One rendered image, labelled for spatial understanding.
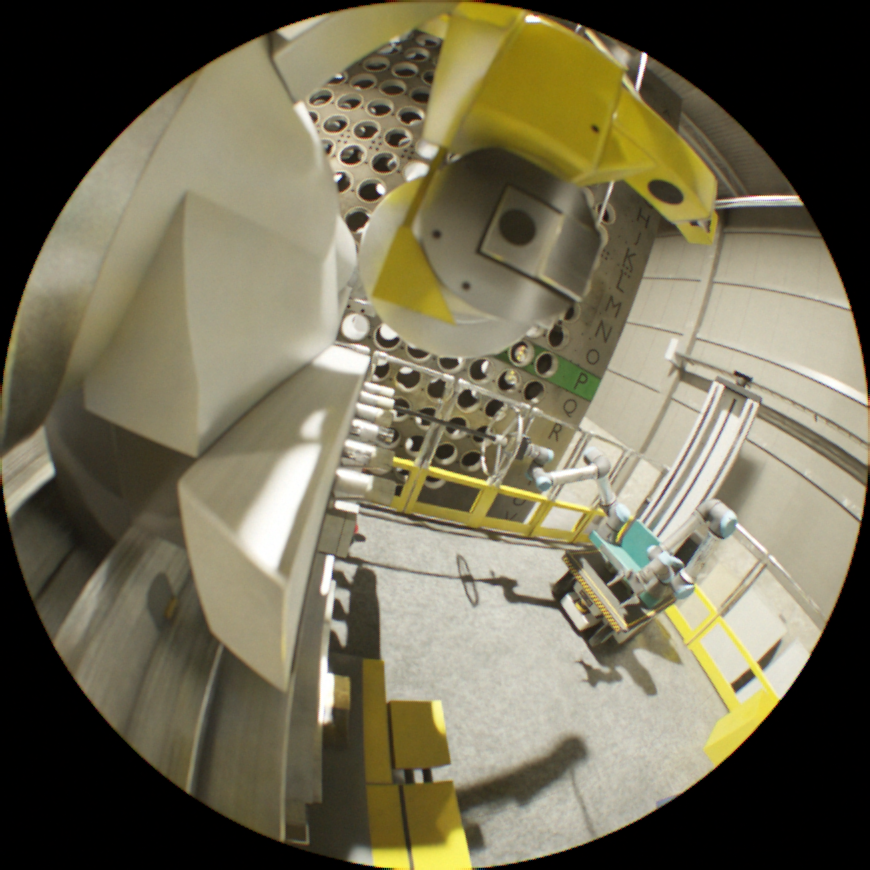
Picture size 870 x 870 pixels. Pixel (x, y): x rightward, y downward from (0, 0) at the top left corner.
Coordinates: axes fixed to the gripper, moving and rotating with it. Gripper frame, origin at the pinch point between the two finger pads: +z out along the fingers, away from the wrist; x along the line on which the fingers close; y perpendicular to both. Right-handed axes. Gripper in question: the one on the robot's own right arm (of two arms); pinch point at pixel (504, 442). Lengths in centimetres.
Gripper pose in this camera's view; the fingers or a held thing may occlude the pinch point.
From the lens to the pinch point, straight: 159.8
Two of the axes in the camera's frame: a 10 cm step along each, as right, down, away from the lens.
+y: 1.9, 2.4, -9.5
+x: -3.3, 9.3, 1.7
